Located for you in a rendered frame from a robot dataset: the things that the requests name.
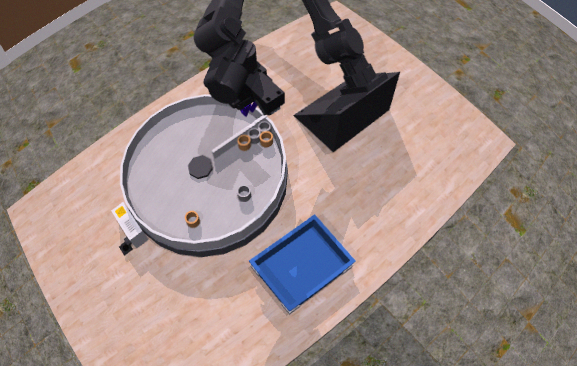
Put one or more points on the steel bushing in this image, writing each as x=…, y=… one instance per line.
x=246, y=197
x=254, y=131
x=264, y=124

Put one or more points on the bronze bushing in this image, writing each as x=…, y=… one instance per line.
x=244, y=147
x=189, y=215
x=268, y=143

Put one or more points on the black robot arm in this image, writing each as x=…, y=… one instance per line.
x=226, y=77

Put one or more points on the grey round turning table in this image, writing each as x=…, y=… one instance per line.
x=185, y=157

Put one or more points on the blue open crate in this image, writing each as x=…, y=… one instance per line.
x=298, y=262

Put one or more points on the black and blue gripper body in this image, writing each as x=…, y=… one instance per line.
x=240, y=105

